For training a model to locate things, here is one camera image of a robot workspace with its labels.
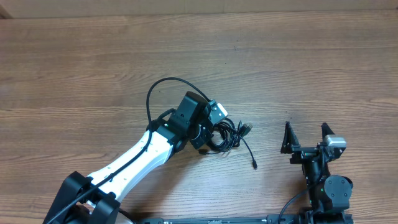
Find thin black USB cable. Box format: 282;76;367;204
223;121;258;170

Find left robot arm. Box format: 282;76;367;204
44;91;228;223

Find thick black USB-A cable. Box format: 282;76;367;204
206;118;253;153

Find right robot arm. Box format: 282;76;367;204
277;122;353;223

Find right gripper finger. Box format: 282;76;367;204
280;121;300;154
321;123;334;139

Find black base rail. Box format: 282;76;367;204
134;214;354;224

